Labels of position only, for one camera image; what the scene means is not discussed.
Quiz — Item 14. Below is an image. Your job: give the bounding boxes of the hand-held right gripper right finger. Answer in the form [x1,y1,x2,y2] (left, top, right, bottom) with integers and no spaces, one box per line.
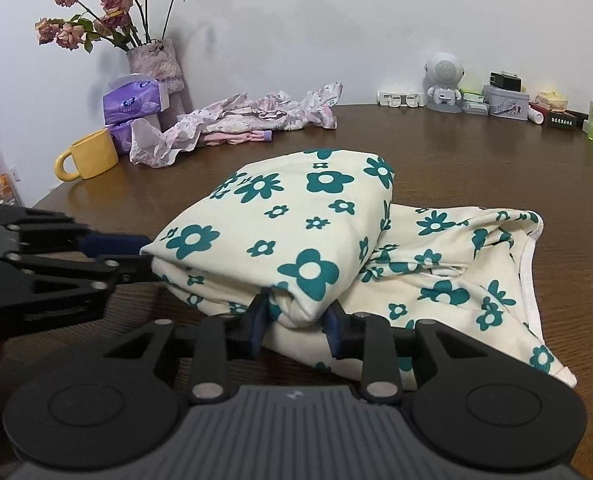
[323,301,487,405]

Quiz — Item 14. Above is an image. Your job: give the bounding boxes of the dark rectangular box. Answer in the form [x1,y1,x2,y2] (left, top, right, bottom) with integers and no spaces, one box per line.
[543,112,577,133]

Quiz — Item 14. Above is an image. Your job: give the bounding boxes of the green and white pack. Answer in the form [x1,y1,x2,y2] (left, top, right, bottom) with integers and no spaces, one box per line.
[459,89,490,116]

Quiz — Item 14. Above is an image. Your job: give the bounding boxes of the white robot-shaped speaker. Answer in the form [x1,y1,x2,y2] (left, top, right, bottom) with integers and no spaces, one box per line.
[423,51,467,114]

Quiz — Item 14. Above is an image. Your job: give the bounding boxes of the purple tissue pack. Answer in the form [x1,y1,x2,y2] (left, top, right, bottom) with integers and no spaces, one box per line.
[107,112,162,156]
[102,75,171,125]

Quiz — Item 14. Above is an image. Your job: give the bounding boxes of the yellow ceramic mug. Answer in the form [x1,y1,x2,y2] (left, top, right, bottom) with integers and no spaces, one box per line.
[54,128,120,182]

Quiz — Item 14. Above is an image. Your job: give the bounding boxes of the pink floral garment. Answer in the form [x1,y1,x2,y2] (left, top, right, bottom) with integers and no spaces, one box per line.
[129,80,343,169]

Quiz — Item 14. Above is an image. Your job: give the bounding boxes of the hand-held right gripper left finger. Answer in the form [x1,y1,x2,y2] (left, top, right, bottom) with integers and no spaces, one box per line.
[104,292,272,405]

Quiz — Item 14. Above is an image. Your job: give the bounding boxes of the white clip holder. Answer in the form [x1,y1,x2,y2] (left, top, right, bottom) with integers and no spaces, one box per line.
[377,91,427,110]

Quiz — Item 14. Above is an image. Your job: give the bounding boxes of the pink socks with purple cuffs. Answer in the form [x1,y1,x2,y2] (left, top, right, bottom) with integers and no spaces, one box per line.
[201,129,274,148]

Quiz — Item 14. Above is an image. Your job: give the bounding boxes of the dried rose bouquet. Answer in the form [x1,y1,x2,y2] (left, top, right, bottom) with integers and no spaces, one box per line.
[35,0,197,54]

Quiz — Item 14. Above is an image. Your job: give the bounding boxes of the grey printed tin box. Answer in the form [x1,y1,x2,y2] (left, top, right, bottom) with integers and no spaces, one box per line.
[482,85,531,121]

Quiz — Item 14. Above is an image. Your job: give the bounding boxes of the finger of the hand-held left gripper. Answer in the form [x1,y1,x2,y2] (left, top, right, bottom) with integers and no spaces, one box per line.
[0,205,153,257]
[0,254,166,322]

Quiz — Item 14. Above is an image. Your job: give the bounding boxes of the cream garment with teal flowers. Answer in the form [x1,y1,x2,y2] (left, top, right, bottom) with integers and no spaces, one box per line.
[140,147,577,392]

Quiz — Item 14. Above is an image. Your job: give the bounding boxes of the mottled purple vase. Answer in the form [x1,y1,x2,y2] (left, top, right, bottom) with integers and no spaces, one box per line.
[127,37,184,94]

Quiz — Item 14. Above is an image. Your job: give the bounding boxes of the black charger block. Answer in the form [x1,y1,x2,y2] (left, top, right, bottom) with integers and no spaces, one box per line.
[489,71,523,92]

